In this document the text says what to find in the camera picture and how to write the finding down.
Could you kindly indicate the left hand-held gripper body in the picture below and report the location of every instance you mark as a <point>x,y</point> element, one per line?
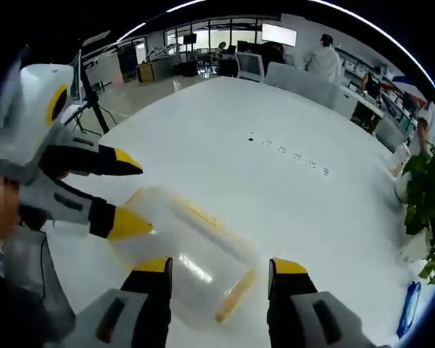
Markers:
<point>29,108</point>

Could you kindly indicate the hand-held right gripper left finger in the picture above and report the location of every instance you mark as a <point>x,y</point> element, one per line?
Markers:
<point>130,319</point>

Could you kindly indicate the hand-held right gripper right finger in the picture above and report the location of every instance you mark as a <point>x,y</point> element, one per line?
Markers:
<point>304,319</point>

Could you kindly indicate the clear plastic buckle container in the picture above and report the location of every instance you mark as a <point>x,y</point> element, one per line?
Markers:
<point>203,253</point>

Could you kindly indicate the person's left hand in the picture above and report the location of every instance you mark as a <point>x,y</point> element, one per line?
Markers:
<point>1,226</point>

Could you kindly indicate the black tripod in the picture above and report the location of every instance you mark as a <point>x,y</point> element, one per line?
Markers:
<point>96,105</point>

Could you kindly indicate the monitor on stand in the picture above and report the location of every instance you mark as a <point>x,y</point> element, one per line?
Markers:
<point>77,76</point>

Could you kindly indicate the yellow framed cabinet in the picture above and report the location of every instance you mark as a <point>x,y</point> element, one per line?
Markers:
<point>145,72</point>

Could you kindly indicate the blue plastic packet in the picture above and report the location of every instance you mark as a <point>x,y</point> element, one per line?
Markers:
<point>409,308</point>

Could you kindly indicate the person's dark clothed body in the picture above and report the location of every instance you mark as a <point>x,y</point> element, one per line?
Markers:
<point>18,311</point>

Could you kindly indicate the white plant pot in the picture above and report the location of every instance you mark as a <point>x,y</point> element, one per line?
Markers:
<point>401,187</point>

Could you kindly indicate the green potted plant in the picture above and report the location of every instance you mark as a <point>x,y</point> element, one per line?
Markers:
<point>426,188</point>

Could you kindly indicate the white office chair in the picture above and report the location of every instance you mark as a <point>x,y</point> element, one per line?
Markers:
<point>250,66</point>

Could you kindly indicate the white office desk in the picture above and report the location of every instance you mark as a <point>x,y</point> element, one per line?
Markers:
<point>304,85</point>

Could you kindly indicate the wall screen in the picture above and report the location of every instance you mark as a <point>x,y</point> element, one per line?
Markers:
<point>279,35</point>

